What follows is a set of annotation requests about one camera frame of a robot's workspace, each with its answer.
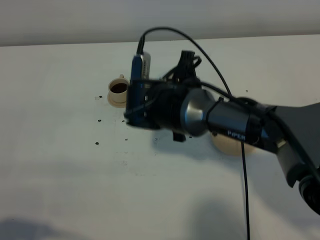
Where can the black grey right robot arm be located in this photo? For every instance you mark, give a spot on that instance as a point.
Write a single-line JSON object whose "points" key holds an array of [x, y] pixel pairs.
{"points": [[291, 133]]}

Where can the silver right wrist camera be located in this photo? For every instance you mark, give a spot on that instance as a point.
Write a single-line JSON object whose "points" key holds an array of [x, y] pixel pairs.
{"points": [[140, 67]]}

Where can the beige teapot saucer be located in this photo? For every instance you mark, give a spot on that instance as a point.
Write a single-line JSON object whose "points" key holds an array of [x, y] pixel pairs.
{"points": [[226, 145]]}

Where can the beige far left saucer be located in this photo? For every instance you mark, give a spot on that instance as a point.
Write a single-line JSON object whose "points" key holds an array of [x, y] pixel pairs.
{"points": [[115, 104]]}

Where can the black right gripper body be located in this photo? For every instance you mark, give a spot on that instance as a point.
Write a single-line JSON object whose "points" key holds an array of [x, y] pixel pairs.
{"points": [[162, 99]]}

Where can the beige far left teacup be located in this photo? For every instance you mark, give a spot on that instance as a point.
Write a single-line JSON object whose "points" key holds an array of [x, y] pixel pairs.
{"points": [[117, 89]]}

